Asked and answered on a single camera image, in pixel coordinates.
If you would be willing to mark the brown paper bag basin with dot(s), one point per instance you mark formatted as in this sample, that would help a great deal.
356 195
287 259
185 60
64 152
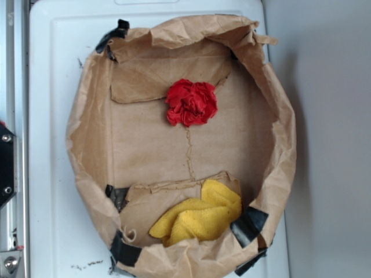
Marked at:
112 147

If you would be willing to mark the yellow microfiber cloth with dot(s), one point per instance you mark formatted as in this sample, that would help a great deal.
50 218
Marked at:
204 218

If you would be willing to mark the white plastic tray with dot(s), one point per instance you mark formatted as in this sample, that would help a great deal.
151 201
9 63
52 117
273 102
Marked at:
63 240

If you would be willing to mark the black metal bracket plate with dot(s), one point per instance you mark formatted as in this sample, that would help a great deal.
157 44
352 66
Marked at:
6 165

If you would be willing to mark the aluminium frame rail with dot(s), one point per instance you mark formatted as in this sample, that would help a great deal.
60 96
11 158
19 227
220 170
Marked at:
15 239

